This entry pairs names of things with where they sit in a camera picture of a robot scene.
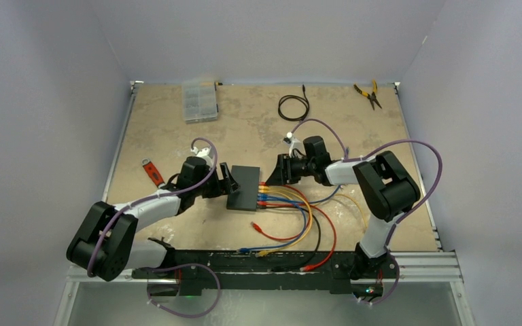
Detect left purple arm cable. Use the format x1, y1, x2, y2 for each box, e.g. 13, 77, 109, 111
86, 137, 222, 319

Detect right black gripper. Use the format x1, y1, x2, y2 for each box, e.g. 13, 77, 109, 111
266, 153, 315, 185

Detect yellow handled pliers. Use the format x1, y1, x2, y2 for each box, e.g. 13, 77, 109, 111
353, 79, 382, 111

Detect yellow ethernet cable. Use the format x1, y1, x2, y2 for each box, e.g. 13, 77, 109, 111
254, 189, 313, 258
259, 186, 370, 230

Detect black network switch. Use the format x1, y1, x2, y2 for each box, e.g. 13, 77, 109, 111
226, 165, 260, 212

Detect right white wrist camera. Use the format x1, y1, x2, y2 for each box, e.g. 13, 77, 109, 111
283, 132, 303, 157

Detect clear plastic organizer box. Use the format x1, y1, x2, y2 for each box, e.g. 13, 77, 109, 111
181, 79, 219, 124

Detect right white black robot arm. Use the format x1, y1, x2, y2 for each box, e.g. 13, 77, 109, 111
265, 136, 421, 276

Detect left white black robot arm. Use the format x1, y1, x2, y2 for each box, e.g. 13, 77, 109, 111
66, 156, 239, 281

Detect aluminium frame rail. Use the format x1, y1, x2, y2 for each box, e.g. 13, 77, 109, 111
67, 81, 464, 285

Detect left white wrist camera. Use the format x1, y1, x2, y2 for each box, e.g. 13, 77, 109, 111
191, 146, 215, 159

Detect blue ethernet cable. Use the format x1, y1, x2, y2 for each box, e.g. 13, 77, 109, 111
237, 196, 309, 254
259, 184, 347, 208

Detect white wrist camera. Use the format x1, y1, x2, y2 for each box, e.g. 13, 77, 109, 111
191, 146, 215, 159
283, 132, 303, 157

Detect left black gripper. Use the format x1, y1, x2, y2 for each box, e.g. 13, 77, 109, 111
192, 162, 239, 198

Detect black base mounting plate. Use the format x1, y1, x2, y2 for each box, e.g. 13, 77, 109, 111
132, 250, 398, 297

